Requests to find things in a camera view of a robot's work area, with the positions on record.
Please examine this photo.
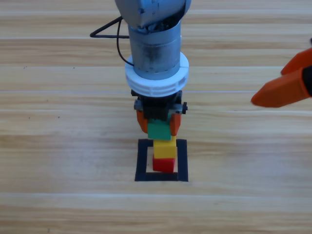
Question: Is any red wooden block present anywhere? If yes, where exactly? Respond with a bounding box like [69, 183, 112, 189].
[152, 156, 176, 173]

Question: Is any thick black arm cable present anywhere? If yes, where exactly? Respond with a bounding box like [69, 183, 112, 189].
[89, 16, 130, 39]

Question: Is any black tape square outline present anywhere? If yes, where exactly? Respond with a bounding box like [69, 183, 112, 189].
[134, 138, 189, 183]

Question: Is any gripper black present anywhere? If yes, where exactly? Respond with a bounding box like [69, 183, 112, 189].
[251, 47, 312, 109]
[130, 89, 188, 137]

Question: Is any yellow wooden block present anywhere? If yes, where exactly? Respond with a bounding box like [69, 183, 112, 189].
[153, 136, 176, 159]

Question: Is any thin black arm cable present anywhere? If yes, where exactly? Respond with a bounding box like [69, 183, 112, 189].
[116, 19, 135, 67]

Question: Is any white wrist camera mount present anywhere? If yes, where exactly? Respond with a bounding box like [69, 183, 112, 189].
[124, 54, 190, 98]

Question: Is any green wooden block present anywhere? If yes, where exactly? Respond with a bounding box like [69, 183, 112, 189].
[147, 114, 173, 141]

